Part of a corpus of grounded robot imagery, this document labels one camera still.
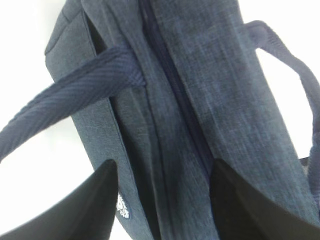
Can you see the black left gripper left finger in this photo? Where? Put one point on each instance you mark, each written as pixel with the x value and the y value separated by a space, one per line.
pixel 87 213

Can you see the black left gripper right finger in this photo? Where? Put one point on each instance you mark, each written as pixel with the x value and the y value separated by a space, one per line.
pixel 241 212

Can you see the dark blue lunch bag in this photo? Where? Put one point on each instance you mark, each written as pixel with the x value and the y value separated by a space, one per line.
pixel 164 88

